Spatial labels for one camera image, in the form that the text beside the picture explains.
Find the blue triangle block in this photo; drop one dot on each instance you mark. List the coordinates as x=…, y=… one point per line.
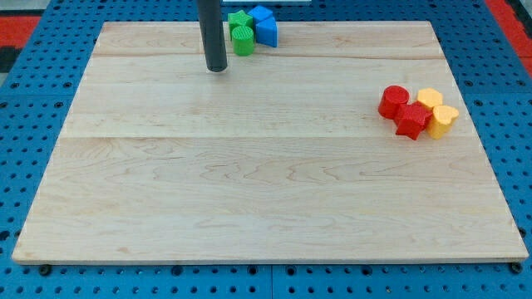
x=267, y=32

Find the green star block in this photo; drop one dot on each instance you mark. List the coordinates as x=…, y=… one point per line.
x=240, y=18

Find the blue cube block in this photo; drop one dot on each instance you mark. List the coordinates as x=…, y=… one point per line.
x=260, y=13

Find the red star block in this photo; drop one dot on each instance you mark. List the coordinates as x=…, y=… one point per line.
x=411, y=120

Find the wooden board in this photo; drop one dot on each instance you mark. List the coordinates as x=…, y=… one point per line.
x=281, y=159

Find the green cylinder block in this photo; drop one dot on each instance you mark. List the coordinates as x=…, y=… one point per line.
x=243, y=40

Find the red cylinder block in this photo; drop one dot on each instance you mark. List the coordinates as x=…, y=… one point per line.
x=392, y=98

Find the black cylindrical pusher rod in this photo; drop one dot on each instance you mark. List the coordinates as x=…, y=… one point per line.
x=212, y=33

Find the yellow hexagon block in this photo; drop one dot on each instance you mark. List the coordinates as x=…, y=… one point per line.
x=429, y=98

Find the yellow heart block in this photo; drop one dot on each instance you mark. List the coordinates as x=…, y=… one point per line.
x=442, y=120

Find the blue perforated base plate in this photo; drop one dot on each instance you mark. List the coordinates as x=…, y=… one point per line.
x=41, y=84

